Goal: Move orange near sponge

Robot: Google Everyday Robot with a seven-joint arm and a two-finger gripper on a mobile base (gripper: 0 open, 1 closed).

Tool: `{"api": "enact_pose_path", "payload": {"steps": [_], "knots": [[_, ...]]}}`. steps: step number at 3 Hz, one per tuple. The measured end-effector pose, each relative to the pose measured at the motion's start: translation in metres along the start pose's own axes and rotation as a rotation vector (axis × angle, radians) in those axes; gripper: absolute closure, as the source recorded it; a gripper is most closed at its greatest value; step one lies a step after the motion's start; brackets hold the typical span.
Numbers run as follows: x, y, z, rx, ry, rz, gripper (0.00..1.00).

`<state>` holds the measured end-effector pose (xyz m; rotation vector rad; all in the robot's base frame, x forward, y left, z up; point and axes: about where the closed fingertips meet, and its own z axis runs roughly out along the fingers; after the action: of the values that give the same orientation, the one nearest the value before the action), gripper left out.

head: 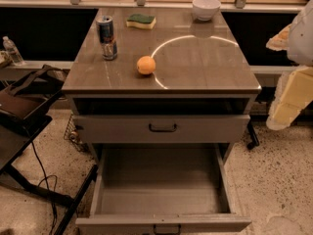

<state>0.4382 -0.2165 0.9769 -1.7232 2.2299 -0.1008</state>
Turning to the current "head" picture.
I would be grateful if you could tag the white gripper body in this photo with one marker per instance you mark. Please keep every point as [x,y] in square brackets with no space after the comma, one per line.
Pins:
[301,43]

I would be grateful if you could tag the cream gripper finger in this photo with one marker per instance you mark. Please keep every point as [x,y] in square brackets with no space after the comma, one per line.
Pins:
[279,42]
[294,92]

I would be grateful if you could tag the orange fruit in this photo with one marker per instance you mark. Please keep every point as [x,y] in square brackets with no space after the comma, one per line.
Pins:
[146,65]

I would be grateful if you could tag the green yellow sponge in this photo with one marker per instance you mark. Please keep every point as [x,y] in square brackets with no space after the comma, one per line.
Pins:
[141,21]

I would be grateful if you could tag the white bowl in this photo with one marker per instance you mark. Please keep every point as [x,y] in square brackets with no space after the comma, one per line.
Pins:
[204,10]

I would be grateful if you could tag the grey drawer cabinet table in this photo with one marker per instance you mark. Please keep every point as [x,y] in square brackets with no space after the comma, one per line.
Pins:
[200,71]

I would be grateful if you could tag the closed grey upper drawer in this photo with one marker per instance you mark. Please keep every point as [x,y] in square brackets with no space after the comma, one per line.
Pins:
[160,129]

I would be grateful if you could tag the open grey bottom drawer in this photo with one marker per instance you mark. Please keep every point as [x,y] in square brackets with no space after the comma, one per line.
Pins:
[161,191]

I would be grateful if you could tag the blue silver drink can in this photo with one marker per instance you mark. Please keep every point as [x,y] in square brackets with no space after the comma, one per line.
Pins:
[105,31]

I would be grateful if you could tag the clear plastic water bottle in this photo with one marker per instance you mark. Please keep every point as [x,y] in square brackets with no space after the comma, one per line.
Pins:
[13,51]

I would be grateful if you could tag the wire basket on floor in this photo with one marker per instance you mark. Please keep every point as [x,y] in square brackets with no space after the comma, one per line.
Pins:
[72,136]

